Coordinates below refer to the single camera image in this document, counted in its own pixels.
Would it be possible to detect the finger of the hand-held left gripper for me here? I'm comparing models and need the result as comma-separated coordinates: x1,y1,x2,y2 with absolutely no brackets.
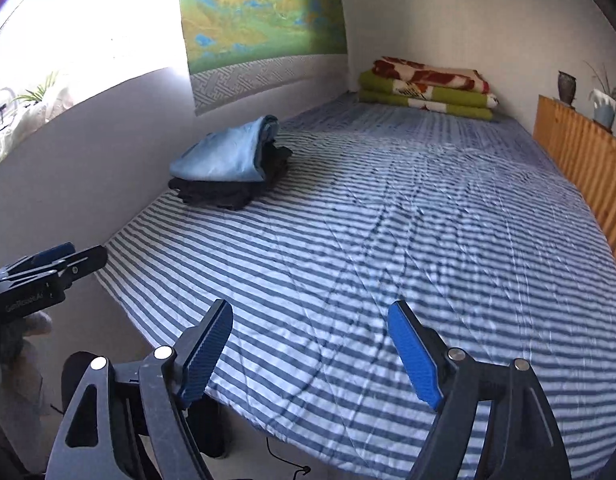
52,246,108,286
2,242,76,273

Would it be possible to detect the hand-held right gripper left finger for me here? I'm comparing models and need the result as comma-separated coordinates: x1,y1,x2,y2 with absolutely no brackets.
45,299,233,480

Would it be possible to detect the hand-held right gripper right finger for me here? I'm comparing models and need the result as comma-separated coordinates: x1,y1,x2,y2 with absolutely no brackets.
388,301,574,480

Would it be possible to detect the dark clothes pile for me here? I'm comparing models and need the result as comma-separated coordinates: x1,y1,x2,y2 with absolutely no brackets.
169,142,293,211

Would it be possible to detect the light blue garment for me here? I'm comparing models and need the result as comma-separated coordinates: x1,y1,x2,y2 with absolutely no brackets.
169,115,279,183

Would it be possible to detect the person's left forearm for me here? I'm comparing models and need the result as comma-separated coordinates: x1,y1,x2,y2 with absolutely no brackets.
0,345,43,476

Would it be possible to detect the person's left hand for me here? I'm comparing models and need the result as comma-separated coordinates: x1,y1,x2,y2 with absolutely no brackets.
2,311,53,356

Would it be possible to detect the blue white striped bedsheet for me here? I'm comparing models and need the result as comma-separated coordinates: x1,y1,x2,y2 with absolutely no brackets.
95,91,616,480

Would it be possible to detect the green windowsill plant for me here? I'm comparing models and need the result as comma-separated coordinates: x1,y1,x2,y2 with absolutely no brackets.
12,71,63,111

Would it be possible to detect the wooden slatted headboard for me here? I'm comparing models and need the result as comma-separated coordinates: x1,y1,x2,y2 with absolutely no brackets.
533,94,616,286

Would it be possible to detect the folded green floral blanket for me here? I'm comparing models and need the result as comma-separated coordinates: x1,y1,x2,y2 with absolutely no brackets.
358,56,500,122

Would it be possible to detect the dark ceramic vase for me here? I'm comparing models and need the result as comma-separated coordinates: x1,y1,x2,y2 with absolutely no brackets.
558,71,578,106

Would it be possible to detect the potted plant in pale pot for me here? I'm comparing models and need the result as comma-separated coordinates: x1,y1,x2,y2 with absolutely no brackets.
584,60,616,132

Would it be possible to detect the black cable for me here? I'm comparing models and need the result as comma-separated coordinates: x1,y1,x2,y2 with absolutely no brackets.
265,435,311,476

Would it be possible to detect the green landscape wall poster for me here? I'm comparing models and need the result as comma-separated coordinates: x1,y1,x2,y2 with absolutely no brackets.
177,0,349,111

